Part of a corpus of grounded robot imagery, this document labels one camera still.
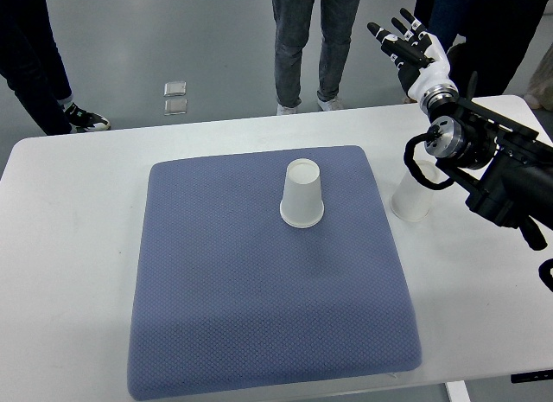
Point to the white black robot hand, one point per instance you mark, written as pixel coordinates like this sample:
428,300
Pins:
421,62

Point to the white paper cup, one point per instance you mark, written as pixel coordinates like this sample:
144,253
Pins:
301,205
411,201

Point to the person in dark clothes right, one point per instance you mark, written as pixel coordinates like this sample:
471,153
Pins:
486,37

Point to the white paper cup on mat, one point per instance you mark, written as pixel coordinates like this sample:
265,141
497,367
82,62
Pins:
301,205

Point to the upper floor socket plate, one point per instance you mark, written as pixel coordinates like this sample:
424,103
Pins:
175,88

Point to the blue textured cushion mat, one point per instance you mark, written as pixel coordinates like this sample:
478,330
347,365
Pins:
229,296

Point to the white table leg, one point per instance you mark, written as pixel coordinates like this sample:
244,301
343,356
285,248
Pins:
457,391

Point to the black table control panel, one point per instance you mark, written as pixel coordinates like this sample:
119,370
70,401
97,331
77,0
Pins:
528,377

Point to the person in dark trousers left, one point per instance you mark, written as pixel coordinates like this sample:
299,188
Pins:
33,69

